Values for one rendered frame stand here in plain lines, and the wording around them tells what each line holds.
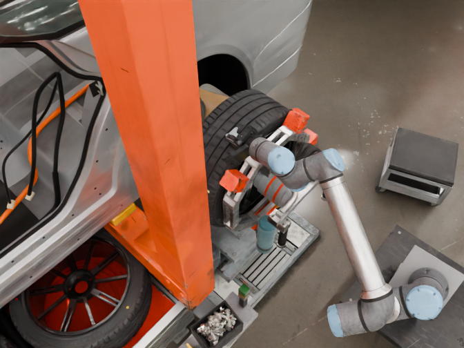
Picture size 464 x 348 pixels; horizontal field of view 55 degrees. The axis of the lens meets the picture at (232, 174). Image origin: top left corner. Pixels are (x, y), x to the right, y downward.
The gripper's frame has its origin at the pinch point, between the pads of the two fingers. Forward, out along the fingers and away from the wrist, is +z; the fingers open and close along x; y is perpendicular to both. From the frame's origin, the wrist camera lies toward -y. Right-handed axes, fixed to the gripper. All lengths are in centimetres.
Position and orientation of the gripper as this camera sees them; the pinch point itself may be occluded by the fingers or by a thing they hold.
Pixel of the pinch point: (226, 137)
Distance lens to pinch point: 185.3
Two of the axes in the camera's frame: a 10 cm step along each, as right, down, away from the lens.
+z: -5.3, -3.4, 7.8
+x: -5.7, -5.3, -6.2
